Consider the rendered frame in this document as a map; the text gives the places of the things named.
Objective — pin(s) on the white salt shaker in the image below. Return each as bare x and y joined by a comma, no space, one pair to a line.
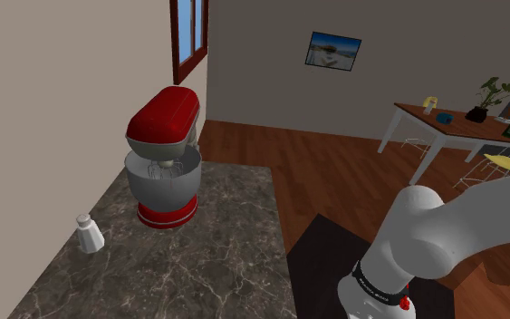
89,236

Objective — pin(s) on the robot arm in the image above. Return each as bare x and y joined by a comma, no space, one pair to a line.
418,247

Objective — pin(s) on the brown dining table white legs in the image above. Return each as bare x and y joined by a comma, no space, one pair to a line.
462,126

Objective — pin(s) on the red stand mixer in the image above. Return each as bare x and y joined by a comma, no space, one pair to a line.
162,119

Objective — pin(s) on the black robot stand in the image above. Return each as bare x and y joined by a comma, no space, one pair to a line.
325,260

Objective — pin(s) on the framed beach wall picture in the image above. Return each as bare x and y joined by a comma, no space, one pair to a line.
333,50

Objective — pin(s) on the red-framed window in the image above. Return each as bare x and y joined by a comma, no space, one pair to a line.
188,35

